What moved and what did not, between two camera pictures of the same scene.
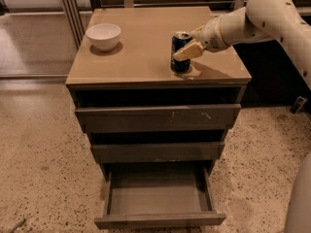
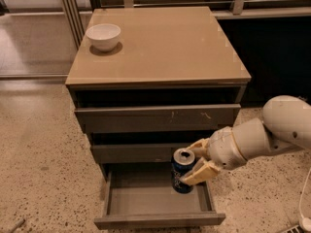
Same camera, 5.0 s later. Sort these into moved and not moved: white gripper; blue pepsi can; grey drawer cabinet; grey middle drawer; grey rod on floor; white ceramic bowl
Moved: blue pepsi can; white gripper
Not moved: grey rod on floor; grey drawer cabinet; white ceramic bowl; grey middle drawer
